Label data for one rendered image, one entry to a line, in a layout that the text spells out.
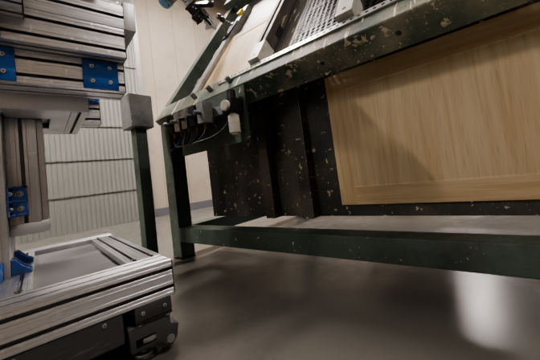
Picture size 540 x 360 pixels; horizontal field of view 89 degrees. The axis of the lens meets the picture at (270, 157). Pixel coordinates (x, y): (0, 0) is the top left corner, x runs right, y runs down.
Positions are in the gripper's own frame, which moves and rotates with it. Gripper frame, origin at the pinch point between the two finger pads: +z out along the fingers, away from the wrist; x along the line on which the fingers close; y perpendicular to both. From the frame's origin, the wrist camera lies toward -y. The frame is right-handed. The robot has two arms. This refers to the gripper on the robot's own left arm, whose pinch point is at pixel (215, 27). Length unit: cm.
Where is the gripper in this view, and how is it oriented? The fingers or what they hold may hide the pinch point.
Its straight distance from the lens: 200.8
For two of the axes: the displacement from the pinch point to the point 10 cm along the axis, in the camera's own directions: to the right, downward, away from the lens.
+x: 0.0, 7.2, -6.9
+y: -8.1, 4.1, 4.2
